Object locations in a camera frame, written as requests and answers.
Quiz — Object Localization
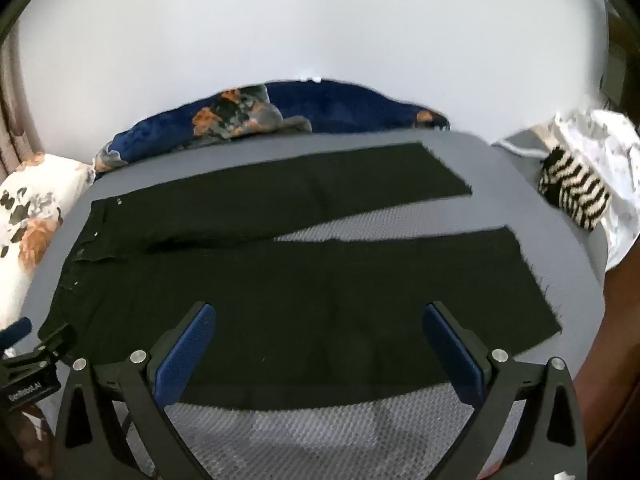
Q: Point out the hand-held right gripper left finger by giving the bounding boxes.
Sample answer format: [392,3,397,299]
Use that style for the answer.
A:
[54,301,217,480]

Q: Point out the wooden headboard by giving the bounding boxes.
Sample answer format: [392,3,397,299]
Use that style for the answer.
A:
[0,35,46,176]

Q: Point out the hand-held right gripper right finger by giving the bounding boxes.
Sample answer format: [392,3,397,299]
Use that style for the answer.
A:
[422,301,587,480]

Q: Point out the brown wooden bed frame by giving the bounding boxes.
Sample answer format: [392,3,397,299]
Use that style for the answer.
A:
[570,255,640,480]

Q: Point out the black pants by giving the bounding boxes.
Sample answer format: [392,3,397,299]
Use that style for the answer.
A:
[39,142,562,411]

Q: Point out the zebra striped cloth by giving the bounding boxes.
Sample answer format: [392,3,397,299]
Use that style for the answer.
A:
[537,146,612,232]

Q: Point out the white floral pillow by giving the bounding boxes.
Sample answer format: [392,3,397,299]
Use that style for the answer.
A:
[0,152,96,331]

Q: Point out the blue floral blanket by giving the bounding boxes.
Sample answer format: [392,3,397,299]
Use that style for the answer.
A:
[92,79,451,173]

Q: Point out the white printed cloth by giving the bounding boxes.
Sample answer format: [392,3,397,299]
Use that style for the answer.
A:
[552,109,640,273]

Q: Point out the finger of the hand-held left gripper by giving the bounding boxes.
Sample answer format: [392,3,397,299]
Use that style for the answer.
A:
[31,324,78,367]
[0,316,34,350]

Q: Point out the wooden furniture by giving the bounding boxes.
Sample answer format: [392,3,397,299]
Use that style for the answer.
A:
[597,10,640,116]

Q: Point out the white cable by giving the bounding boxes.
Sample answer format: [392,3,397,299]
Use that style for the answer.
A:
[492,137,551,158]

